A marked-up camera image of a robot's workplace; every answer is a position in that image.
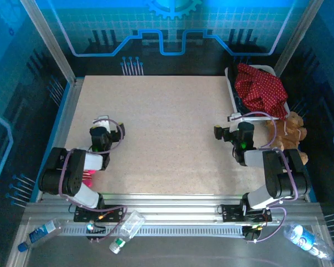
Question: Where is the aluminium table side rail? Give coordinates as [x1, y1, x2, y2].
[36, 77, 84, 201]

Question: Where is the aluminium frame post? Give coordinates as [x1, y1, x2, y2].
[19, 0, 77, 84]
[274, 0, 323, 77]

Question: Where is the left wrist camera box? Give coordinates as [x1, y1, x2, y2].
[93, 115, 126, 143]

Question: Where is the pink striped plush toy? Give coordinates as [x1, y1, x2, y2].
[82, 169, 97, 187]

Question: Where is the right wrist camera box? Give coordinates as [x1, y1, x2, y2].
[229, 121, 255, 137]

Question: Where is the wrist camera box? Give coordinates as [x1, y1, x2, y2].
[93, 115, 126, 143]
[229, 121, 255, 137]

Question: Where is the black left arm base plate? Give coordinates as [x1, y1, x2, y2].
[73, 204, 126, 223]

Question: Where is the empty clear green-capped bottle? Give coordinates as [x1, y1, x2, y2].
[109, 210, 146, 254]

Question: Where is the slotted grey cable duct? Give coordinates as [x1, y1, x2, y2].
[58, 224, 247, 238]

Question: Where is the blue label water bottle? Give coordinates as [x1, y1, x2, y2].
[283, 221, 334, 265]
[17, 218, 62, 253]

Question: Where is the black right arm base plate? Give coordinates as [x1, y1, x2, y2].
[219, 204, 273, 223]

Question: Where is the aluminium frame rail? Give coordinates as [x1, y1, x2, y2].
[22, 193, 323, 226]

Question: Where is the white perforated plastic basket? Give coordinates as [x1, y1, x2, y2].
[224, 65, 291, 122]

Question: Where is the red polka dot skirt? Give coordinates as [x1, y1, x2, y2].
[234, 63, 289, 121]

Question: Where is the brown teddy bear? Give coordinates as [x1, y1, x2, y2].
[264, 111, 309, 165]

